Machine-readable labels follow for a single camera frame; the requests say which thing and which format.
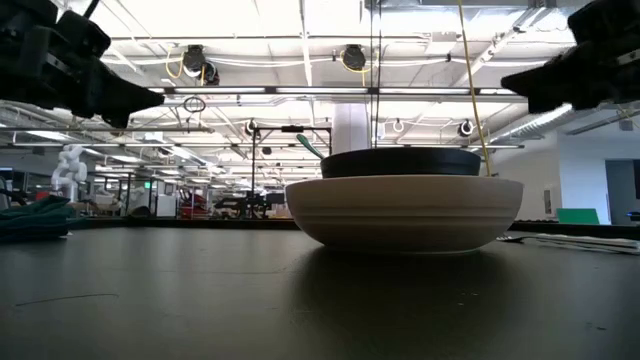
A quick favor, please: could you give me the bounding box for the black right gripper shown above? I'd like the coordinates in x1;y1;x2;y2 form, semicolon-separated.
501;0;640;114

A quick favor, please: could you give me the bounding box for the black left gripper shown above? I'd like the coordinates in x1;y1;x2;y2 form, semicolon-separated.
0;0;165;129

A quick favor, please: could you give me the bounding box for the silver fork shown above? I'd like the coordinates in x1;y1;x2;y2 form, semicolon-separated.
496;231;640;257

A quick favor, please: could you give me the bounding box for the black bowl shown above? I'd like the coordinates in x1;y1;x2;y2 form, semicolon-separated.
319;145;483;180

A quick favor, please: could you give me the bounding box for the gold spoon teal handle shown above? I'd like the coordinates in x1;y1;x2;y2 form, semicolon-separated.
295;132;327;161

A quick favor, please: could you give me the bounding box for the green board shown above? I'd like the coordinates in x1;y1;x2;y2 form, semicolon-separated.
555;207;601;226

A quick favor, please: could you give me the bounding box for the folded green cloth napkin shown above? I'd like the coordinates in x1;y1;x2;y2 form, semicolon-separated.
0;194;77;245

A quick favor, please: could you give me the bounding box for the beige wide bowl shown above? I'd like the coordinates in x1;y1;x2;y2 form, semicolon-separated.
284;174;525;255

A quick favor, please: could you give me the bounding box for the long ceiling light bar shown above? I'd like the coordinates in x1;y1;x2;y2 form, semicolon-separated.
148;85;527;98

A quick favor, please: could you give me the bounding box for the yellow cable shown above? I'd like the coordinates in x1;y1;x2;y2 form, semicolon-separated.
456;0;495;178

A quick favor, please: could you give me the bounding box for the black background frame rig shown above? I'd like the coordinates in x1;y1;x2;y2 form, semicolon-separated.
249;125;334;220

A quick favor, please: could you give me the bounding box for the black hanging cable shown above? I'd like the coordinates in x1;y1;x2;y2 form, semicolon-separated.
368;0;385;149

